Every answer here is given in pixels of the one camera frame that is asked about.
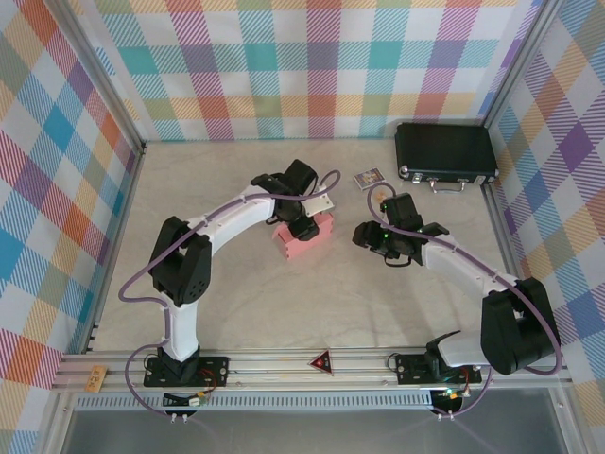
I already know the pink paper box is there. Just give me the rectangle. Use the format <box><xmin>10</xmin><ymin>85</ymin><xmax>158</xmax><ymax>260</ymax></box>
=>
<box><xmin>272</xmin><ymin>210</ymin><xmax>336</xmax><ymax>261</ymax></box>

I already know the small printed card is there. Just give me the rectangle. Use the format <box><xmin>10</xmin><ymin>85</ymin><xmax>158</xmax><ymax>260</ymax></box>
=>
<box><xmin>353</xmin><ymin>169</ymin><xmax>386</xmax><ymax>190</ymax></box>

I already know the black carrying case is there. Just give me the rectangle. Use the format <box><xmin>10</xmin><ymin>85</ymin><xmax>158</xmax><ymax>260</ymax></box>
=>
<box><xmin>394</xmin><ymin>122</ymin><xmax>500</xmax><ymax>194</ymax></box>

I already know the red triangle sign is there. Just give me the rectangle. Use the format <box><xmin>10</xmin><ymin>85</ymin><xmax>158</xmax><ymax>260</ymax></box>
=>
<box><xmin>308</xmin><ymin>349</ymin><xmax>334</xmax><ymax>375</ymax></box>

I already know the grey metal panel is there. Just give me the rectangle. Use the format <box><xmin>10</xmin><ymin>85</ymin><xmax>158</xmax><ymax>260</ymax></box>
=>
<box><xmin>46</xmin><ymin>392</ymin><xmax>576</xmax><ymax>454</ymax></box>

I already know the small wooden tag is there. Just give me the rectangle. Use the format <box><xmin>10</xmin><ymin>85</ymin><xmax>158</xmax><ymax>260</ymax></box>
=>
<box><xmin>84</xmin><ymin>364</ymin><xmax>106</xmax><ymax>393</ymax></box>

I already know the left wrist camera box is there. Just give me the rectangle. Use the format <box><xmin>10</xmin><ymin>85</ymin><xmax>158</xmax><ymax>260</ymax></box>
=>
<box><xmin>305</xmin><ymin>188</ymin><xmax>336</xmax><ymax>219</ymax></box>

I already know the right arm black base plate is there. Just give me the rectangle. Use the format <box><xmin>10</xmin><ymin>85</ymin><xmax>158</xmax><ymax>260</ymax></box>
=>
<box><xmin>394</xmin><ymin>352</ymin><xmax>483</xmax><ymax>385</ymax></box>

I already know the aluminium frame rail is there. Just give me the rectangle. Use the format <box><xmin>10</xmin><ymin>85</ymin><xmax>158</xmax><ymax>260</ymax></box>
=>
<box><xmin>50</xmin><ymin>347</ymin><xmax>574</xmax><ymax>393</ymax></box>

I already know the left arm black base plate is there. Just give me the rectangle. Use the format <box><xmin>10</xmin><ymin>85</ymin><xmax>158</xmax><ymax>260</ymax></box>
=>
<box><xmin>143</xmin><ymin>354</ymin><xmax>231</xmax><ymax>390</ymax></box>

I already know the grey slotted cable duct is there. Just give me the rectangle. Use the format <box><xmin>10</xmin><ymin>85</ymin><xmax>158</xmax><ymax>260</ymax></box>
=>
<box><xmin>74</xmin><ymin>390</ymin><xmax>437</xmax><ymax>411</ymax></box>

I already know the black connector bracket with wires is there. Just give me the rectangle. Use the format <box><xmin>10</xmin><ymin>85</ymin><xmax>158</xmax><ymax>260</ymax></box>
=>
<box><xmin>162</xmin><ymin>391</ymin><xmax>210</xmax><ymax>423</ymax></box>
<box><xmin>430</xmin><ymin>385</ymin><xmax>470</xmax><ymax>421</ymax></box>

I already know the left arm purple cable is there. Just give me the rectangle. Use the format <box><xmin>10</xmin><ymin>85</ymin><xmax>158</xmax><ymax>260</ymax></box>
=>
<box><xmin>117</xmin><ymin>169</ymin><xmax>342</xmax><ymax>420</ymax></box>

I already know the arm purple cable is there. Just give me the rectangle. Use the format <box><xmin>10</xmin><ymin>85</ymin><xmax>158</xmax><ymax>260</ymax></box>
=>
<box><xmin>367</xmin><ymin>183</ymin><xmax>563</xmax><ymax>420</ymax></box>
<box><xmin>117</xmin><ymin>169</ymin><xmax>342</xmax><ymax>420</ymax></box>

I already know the aluminium frame post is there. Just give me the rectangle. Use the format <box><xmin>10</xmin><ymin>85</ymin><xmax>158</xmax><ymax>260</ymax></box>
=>
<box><xmin>479</xmin><ymin>0</ymin><xmax>566</xmax><ymax>131</ymax></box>
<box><xmin>44</xmin><ymin>0</ymin><xmax>147</xmax><ymax>155</ymax></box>

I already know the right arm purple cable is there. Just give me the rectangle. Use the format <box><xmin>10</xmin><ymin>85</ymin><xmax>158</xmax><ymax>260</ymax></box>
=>
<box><xmin>367</xmin><ymin>183</ymin><xmax>563</xmax><ymax>420</ymax></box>

